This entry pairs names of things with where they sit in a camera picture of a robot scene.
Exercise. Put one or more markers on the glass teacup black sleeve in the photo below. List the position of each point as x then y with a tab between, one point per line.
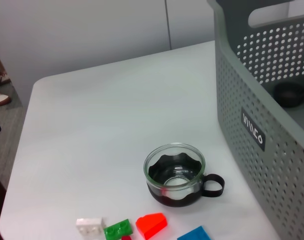
176	197

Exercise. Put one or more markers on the grey perforated plastic storage bin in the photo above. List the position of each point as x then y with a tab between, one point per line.
242	125

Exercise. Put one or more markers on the bright red curved block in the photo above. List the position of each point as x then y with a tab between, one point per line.
150	225

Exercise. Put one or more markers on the dark red arch block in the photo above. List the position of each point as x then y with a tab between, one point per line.
126	238

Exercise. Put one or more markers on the blue square plate block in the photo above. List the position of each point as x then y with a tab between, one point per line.
195	235

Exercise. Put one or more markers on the green toy brick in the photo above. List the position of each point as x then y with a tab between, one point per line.
116	228

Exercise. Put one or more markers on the white toy brick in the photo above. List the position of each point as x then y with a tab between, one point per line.
89	225

